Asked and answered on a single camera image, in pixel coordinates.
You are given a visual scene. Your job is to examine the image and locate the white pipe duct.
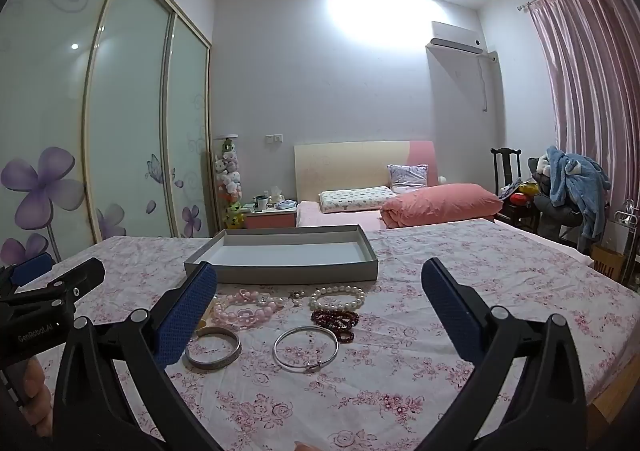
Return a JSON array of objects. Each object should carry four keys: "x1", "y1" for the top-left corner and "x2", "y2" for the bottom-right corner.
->
[{"x1": 476, "y1": 51, "x2": 499, "y2": 113}]

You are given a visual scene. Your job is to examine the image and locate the thin silver bangle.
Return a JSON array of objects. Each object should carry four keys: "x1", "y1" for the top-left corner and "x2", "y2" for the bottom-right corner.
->
[{"x1": 272, "y1": 325, "x2": 340, "y2": 373}]

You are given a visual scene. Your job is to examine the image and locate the grey shallow tray box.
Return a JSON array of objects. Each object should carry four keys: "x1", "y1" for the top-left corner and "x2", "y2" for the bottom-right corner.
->
[{"x1": 183, "y1": 224, "x2": 379, "y2": 284}]

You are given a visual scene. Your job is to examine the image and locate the colourful toys on chair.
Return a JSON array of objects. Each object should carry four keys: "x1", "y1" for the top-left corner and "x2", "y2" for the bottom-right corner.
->
[{"x1": 499, "y1": 181, "x2": 542, "y2": 208}]

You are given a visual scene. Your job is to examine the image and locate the pink bead bracelet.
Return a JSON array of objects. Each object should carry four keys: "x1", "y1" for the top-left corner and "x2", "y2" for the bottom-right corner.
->
[{"x1": 212, "y1": 288, "x2": 286, "y2": 330}]

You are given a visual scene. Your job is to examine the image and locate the dark red bead bracelet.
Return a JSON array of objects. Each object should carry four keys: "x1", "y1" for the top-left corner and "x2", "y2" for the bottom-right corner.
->
[{"x1": 311, "y1": 309, "x2": 361, "y2": 343}]

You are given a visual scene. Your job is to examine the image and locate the pink curtain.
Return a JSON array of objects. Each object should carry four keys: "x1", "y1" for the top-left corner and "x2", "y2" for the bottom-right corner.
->
[{"x1": 527, "y1": 0, "x2": 640, "y2": 232}]

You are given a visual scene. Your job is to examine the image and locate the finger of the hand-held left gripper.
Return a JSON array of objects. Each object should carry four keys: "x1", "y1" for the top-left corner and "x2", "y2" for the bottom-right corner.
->
[
  {"x1": 7, "y1": 257, "x2": 107, "y2": 319},
  {"x1": 0, "y1": 252, "x2": 56, "y2": 289}
]

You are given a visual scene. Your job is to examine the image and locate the pink floral tablecloth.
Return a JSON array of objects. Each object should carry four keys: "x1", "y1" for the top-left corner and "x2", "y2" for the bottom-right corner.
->
[{"x1": 10, "y1": 218, "x2": 637, "y2": 451}]

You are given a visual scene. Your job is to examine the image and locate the blue fleece garment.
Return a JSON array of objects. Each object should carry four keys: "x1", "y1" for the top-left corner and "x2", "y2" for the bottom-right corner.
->
[{"x1": 542, "y1": 146, "x2": 612, "y2": 240}]

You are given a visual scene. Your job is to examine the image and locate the cardboard box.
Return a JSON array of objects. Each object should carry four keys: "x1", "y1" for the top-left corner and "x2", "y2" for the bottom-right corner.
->
[{"x1": 591, "y1": 243, "x2": 629, "y2": 283}]

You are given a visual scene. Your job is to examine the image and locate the metal rack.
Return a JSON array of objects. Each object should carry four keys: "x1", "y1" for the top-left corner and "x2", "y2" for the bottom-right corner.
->
[{"x1": 614, "y1": 198, "x2": 640, "y2": 233}]

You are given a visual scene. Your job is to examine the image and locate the white air conditioner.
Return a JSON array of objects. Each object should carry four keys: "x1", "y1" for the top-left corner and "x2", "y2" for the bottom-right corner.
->
[{"x1": 430, "y1": 21, "x2": 487, "y2": 54}]

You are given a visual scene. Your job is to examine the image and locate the silver ball keychain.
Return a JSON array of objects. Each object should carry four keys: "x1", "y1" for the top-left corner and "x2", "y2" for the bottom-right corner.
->
[{"x1": 184, "y1": 326, "x2": 242, "y2": 372}]

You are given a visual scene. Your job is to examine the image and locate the pink and cream nightstand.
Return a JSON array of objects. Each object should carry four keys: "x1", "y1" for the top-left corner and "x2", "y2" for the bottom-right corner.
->
[{"x1": 243, "y1": 208, "x2": 297, "y2": 231}]

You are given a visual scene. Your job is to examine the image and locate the flower-print sliding-door wardrobe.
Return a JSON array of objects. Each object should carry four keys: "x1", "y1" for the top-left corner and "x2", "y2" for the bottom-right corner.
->
[{"x1": 0, "y1": 0, "x2": 214, "y2": 268}]

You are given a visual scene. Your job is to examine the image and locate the dark wooden chair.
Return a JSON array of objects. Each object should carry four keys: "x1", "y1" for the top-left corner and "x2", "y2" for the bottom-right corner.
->
[{"x1": 490, "y1": 148, "x2": 542, "y2": 233}]

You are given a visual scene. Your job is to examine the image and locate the folded pink quilt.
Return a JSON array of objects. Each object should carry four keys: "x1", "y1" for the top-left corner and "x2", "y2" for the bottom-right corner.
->
[{"x1": 381, "y1": 184, "x2": 504, "y2": 228}]

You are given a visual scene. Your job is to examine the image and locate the white pearl bracelet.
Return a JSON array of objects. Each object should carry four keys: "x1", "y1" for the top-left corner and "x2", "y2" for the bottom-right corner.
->
[{"x1": 308, "y1": 284, "x2": 365, "y2": 312}]

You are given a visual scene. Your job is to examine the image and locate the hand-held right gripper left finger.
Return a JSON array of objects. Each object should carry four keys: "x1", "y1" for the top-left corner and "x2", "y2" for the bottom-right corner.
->
[{"x1": 52, "y1": 260, "x2": 221, "y2": 451}]

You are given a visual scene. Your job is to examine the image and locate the bed with cream headboard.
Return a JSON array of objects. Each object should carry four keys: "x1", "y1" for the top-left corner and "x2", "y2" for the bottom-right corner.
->
[{"x1": 294, "y1": 140, "x2": 501, "y2": 232}]

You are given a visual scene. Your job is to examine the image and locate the white patterned pillow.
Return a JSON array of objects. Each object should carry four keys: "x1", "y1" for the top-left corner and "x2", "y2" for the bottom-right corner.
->
[{"x1": 319, "y1": 186, "x2": 396, "y2": 213}]

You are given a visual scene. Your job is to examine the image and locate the purple floral pillow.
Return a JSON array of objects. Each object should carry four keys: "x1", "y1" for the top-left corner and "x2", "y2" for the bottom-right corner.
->
[{"x1": 387, "y1": 164, "x2": 430, "y2": 193}]

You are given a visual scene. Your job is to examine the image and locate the person's left hand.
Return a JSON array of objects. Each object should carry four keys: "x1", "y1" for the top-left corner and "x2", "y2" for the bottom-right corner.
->
[{"x1": 19, "y1": 360, "x2": 54, "y2": 438}]

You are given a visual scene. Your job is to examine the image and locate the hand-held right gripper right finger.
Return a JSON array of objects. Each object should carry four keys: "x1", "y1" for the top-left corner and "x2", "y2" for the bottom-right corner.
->
[{"x1": 421, "y1": 257, "x2": 589, "y2": 451}]

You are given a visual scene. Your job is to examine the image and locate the stack of plush toys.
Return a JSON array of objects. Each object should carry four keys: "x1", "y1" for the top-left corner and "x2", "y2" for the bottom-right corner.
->
[{"x1": 214, "y1": 136, "x2": 246, "y2": 230}]

